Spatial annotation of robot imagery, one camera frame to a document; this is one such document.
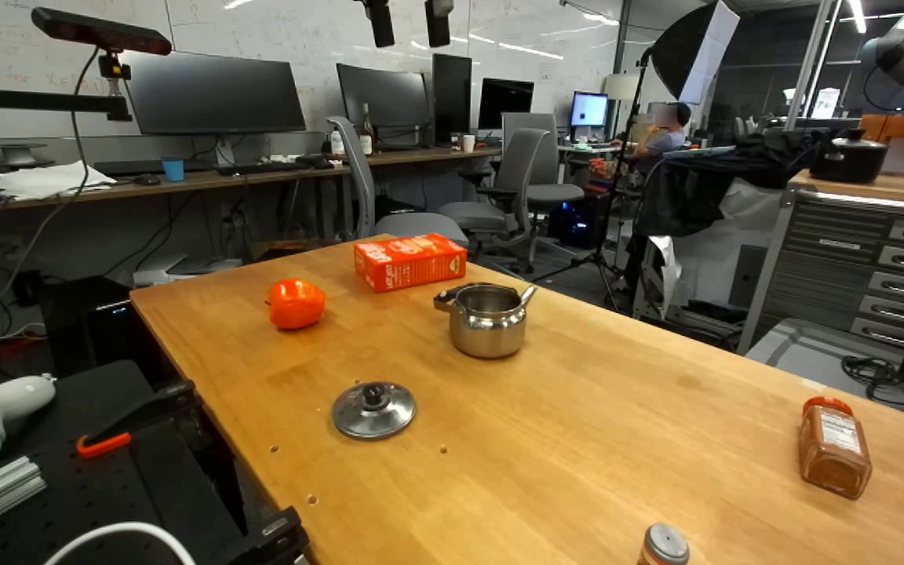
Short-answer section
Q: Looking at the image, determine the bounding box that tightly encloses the silver pot lid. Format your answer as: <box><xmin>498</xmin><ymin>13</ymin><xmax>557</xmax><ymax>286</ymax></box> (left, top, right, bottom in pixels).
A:
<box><xmin>333</xmin><ymin>379</ymin><xmax>417</xmax><ymax>441</ymax></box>

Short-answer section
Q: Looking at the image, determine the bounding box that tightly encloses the silver metal pot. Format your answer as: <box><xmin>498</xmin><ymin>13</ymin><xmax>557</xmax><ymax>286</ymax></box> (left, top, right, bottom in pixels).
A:
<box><xmin>434</xmin><ymin>282</ymin><xmax>535</xmax><ymax>360</ymax></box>

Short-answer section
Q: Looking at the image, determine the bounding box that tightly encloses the black pot on cabinet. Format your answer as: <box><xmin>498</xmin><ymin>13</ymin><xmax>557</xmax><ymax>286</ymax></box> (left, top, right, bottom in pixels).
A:
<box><xmin>810</xmin><ymin>137</ymin><xmax>884</xmax><ymax>181</ymax></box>

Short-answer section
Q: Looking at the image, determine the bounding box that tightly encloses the orange cracker box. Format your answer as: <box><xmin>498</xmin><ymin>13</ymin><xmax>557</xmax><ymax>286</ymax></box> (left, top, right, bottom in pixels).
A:
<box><xmin>353</xmin><ymin>232</ymin><xmax>468</xmax><ymax>290</ymax></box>

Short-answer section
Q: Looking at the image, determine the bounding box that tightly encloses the grey office chair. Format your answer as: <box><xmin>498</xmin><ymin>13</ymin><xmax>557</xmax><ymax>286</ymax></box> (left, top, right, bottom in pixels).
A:
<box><xmin>443</xmin><ymin>128</ymin><xmax>544</xmax><ymax>251</ymax></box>

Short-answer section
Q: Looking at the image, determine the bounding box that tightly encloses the orange tomato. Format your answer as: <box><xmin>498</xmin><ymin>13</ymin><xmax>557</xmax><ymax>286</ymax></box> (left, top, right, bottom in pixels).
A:
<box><xmin>267</xmin><ymin>279</ymin><xmax>326</xmax><ymax>328</ymax></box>

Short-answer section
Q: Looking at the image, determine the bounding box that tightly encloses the middle computer monitor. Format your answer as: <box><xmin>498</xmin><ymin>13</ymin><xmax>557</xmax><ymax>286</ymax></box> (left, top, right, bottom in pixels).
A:
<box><xmin>336</xmin><ymin>62</ymin><xmax>431</xmax><ymax>150</ymax></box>

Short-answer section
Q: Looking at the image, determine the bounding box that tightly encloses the computer monitor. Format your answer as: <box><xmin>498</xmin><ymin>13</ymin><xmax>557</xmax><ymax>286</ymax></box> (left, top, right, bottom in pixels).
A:
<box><xmin>125</xmin><ymin>54</ymin><xmax>305</xmax><ymax>136</ymax></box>
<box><xmin>336</xmin><ymin>62</ymin><xmax>431</xmax><ymax>150</ymax></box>

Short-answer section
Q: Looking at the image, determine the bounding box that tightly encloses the seated person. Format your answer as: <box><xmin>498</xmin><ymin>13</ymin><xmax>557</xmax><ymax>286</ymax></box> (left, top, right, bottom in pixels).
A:
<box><xmin>633</xmin><ymin>101</ymin><xmax>691</xmax><ymax>155</ymax></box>

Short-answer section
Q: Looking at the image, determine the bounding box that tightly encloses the small silver-capped jar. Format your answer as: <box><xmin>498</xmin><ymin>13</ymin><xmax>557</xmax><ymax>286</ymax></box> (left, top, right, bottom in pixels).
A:
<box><xmin>638</xmin><ymin>523</ymin><xmax>691</xmax><ymax>565</ymax></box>

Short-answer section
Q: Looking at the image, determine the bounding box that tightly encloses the left computer monitor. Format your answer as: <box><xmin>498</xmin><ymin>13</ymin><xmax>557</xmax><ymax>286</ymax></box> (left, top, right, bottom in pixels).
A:
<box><xmin>125</xmin><ymin>54</ymin><xmax>305</xmax><ymax>136</ymax></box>

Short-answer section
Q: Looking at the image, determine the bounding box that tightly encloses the orange spice bottle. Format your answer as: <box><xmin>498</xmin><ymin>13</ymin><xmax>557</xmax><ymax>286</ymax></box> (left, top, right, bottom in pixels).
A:
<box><xmin>798</xmin><ymin>394</ymin><xmax>873</xmax><ymax>498</ymax></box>

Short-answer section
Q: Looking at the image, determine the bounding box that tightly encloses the grey drawer cabinet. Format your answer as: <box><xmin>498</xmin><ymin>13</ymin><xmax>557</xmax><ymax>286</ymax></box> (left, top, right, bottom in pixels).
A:
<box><xmin>739</xmin><ymin>171</ymin><xmax>904</xmax><ymax>351</ymax></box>

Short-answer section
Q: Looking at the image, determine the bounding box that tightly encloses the orange-handled clamp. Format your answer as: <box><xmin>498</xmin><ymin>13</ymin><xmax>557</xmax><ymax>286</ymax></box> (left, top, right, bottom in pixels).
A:
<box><xmin>73</xmin><ymin>379</ymin><xmax>200</xmax><ymax>464</ymax></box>

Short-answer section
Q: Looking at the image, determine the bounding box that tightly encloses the black camera on boom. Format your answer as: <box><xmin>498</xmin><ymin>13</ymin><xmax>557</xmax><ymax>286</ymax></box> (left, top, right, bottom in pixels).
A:
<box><xmin>32</xmin><ymin>5</ymin><xmax>173</xmax><ymax>55</ymax></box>

